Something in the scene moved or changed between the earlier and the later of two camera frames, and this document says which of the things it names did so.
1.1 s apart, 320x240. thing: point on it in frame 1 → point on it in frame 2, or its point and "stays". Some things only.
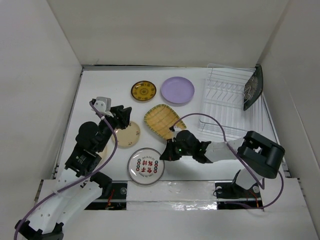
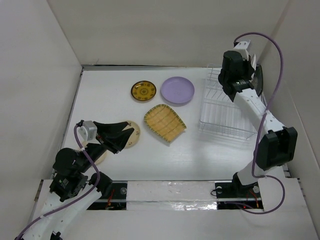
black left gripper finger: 120,109 → 104,130
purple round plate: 177,89 stays
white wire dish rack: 223,115 stays
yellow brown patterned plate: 143,90 stays
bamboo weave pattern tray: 161,117 stays
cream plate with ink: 104,154 stays
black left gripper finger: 123,122 → 116,143
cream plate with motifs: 128,137 stays
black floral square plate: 253,87 stays
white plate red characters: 145,166 → 253,62
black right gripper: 169,154 → 250,70
